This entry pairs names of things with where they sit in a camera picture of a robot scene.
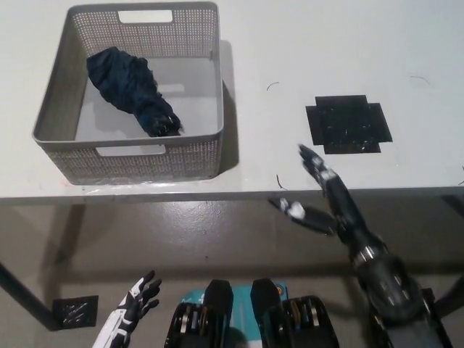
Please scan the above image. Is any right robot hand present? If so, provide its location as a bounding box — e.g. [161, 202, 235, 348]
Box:
[268, 144, 386, 262]

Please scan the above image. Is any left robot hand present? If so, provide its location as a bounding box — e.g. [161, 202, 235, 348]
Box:
[120, 269, 163, 324]

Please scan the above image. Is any navy umbrella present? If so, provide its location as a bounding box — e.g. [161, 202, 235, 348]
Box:
[86, 48, 184, 138]

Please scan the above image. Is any black floor tape square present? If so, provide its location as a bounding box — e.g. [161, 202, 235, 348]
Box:
[52, 294, 100, 326]
[420, 287, 435, 318]

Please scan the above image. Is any left black robot body block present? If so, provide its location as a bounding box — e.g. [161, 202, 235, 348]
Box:
[162, 278, 233, 348]

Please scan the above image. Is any black robot body block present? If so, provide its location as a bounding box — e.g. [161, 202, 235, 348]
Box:
[249, 278, 340, 348]
[162, 278, 233, 348]

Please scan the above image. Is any black tape patch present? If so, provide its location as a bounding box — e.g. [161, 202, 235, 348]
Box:
[304, 94, 394, 156]

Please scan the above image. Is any right black robot body block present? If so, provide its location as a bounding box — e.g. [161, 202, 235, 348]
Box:
[249, 278, 340, 348]

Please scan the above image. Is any grey perforated plastic basket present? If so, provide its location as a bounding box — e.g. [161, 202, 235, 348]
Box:
[31, 1, 224, 185]

